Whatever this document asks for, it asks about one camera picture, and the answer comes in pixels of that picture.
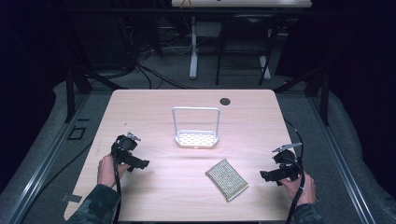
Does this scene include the black metal frame post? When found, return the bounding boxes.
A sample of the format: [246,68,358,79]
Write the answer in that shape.
[64,61,93,123]
[274,66,331,127]

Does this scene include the dark equipment cabinet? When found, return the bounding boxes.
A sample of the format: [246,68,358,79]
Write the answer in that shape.
[74,12,134,71]

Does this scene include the person's left hand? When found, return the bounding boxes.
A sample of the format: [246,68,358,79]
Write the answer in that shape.
[96,153,131,189]

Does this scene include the white sponge holder rack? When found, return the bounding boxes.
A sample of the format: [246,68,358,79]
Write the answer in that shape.
[172,105,221,149]

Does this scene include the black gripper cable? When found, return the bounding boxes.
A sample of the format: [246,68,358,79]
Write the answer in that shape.
[283,119,306,224]
[111,136,123,224]

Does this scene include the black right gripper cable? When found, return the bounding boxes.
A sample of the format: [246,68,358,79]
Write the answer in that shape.
[283,119,306,224]

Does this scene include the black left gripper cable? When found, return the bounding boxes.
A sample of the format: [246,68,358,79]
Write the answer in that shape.
[111,136,123,224]

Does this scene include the black tape square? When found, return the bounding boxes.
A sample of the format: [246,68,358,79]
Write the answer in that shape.
[66,125,88,141]

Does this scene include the white background desk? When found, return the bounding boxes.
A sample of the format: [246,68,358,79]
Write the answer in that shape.
[170,0,313,80]

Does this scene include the yellow grey scouring sponge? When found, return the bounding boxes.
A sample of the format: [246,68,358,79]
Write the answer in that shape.
[205,158,250,203]

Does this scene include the black chair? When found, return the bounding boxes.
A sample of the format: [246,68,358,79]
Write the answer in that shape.
[215,13,282,87]

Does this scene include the person's right hand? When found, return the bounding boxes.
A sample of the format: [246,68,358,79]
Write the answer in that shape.
[277,170,318,207]

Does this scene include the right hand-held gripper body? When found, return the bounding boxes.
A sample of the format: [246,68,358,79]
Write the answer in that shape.
[272,142,304,182]

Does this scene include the grey tape strip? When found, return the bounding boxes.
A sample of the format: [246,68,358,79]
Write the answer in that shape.
[61,193,83,203]

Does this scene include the aluminium floor rail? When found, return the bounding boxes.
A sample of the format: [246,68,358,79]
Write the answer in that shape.
[307,92,378,224]
[4,92,92,224]

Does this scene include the black floor cables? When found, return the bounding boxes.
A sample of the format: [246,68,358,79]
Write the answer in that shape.
[124,40,197,91]

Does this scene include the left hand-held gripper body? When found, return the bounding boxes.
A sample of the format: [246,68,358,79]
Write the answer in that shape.
[110,132,142,166]

